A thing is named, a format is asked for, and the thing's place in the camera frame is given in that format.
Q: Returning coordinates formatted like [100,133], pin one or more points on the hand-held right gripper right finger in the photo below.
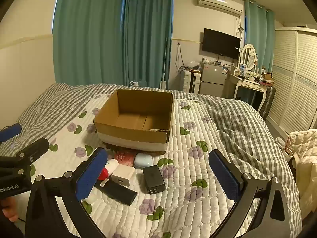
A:
[224,176]

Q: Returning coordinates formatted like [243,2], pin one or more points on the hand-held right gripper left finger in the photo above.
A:
[90,176]

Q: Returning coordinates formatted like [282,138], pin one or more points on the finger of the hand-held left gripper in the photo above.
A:
[10,132]
[34,148]

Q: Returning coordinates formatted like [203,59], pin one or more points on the red and white bottle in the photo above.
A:
[110,167]

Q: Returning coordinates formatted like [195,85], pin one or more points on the white charger plug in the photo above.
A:
[122,174]

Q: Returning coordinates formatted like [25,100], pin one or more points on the long black rectangular case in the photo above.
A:
[118,192]

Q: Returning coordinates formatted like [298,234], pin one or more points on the red patterned pouch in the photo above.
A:
[125,158]

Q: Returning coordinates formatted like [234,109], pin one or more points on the light blue earbuds case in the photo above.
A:
[143,159]

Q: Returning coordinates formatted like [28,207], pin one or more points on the small black box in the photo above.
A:
[153,178]

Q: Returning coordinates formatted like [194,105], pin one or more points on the cardboard box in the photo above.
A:
[133,126]

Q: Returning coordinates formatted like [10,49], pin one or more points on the person's left hand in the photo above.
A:
[10,209]

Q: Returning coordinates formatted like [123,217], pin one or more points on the white floral quilt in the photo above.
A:
[193,158]

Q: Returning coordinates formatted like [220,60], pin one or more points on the grey checked blanket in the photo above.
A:
[237,121]

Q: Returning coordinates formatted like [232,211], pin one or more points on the cream quilted jacket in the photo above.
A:
[305,153]

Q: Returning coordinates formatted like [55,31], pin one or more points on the dark grey suitcase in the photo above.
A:
[268,101]

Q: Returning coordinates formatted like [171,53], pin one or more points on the white dressing table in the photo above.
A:
[245,83]

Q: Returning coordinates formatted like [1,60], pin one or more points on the white suitcase with black trim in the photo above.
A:
[195,81]

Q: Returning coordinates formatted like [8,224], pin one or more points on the silver small fridge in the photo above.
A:
[213,78]

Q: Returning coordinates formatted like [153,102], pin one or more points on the brown box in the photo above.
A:
[268,77]

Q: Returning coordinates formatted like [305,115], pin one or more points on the white louvred wardrobe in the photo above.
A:
[294,79]

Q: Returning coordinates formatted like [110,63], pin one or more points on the white oval vanity mirror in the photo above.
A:
[248,55]

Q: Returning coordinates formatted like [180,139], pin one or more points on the wide teal curtain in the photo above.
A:
[86,34]

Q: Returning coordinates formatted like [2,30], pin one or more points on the white standing pole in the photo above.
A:
[164,64]

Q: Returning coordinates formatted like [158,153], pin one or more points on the light teal curtain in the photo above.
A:
[260,37]

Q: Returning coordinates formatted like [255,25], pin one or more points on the narrow teal curtain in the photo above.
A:
[148,37]

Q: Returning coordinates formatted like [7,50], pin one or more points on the white air conditioner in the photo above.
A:
[219,2]

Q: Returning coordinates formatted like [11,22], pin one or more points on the black wall television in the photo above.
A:
[221,43]

